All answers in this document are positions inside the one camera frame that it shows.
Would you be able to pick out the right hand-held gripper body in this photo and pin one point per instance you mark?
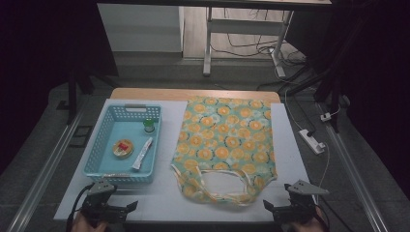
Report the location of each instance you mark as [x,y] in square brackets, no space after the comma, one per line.
[299,201]

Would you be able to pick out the white tube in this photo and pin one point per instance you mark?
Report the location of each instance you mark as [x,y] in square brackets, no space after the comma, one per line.
[142,154]

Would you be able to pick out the small green-capped bottle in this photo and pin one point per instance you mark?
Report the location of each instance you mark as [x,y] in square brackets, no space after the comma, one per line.
[149,126]

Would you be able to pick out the black floor plate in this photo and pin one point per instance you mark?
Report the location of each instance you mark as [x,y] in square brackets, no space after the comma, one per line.
[81,136]

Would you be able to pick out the white power strip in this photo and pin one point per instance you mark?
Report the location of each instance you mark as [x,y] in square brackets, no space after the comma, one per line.
[310,140]

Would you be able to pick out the white cabinet panel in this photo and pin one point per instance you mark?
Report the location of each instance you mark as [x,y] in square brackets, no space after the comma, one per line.
[141,29]

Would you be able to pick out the person's right hand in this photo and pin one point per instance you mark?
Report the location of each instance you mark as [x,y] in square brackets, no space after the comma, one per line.
[308,227]

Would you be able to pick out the small white adapter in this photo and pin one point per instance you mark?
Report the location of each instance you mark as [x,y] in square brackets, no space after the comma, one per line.
[326,117]

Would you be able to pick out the blue plastic basket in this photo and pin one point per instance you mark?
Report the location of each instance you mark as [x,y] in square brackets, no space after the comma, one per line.
[111,161]

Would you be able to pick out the aluminium floor rail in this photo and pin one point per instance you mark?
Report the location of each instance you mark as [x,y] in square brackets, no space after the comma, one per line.
[45,174]
[354,174]

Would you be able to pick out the black metal stand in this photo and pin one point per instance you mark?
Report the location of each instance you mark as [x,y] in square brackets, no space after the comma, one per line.
[72,96]
[335,106]

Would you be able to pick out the white foam board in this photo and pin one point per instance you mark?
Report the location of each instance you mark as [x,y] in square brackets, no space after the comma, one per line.
[167,196]

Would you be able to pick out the white desk frame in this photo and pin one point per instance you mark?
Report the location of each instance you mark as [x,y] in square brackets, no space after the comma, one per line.
[240,26]

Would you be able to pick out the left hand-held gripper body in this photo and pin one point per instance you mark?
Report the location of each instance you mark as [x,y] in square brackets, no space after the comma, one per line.
[100,199]

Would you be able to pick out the person's left hand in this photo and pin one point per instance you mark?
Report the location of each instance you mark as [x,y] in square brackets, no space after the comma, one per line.
[84,226]

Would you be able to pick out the orange floral tote bag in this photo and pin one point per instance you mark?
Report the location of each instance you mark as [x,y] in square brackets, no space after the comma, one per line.
[225,141]

